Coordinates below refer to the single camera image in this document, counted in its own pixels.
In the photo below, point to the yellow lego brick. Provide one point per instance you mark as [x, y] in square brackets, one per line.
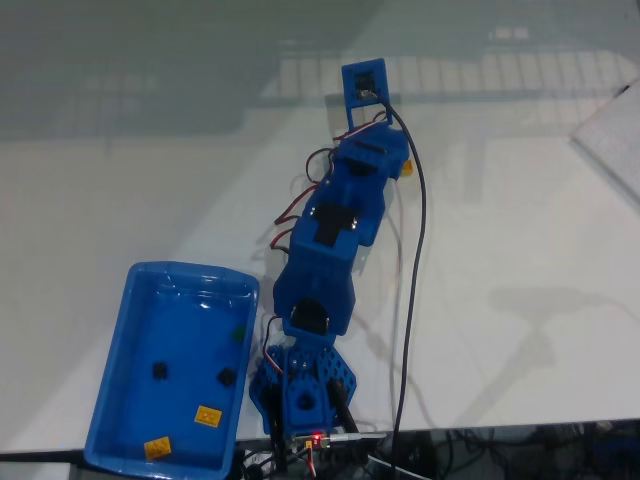
[208, 415]
[407, 168]
[158, 447]

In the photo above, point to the black lego brick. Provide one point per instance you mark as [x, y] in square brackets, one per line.
[226, 377]
[160, 370]

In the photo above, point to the blue plastic bin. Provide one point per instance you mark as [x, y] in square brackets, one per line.
[190, 325]

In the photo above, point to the white flat panel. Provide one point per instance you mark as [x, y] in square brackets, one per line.
[615, 135]

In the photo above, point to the black clamp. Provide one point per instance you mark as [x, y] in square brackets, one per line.
[278, 420]
[342, 405]

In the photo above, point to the controller board with red light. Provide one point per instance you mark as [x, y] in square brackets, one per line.
[315, 441]

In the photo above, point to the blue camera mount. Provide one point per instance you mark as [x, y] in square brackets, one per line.
[347, 75]

